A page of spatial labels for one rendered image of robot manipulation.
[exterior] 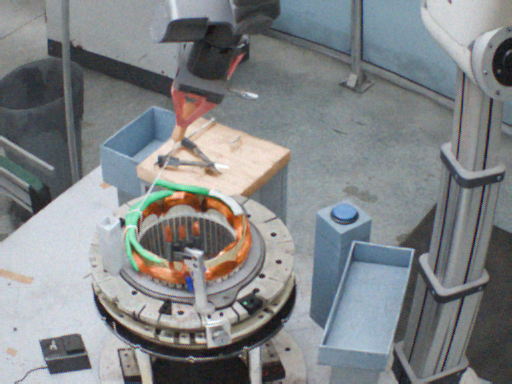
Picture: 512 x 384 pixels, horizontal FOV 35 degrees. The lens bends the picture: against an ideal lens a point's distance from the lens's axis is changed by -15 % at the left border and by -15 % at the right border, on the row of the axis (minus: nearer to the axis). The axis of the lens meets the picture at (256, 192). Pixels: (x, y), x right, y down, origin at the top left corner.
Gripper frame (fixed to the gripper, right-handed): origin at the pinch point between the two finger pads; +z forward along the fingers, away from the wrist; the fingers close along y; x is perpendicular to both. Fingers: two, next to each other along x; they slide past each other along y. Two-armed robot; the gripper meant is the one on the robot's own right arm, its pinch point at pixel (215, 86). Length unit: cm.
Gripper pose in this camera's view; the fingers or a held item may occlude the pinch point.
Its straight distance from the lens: 161.3
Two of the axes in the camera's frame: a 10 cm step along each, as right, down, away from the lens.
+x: 8.4, 3.4, -4.3
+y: -5.4, 5.0, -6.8
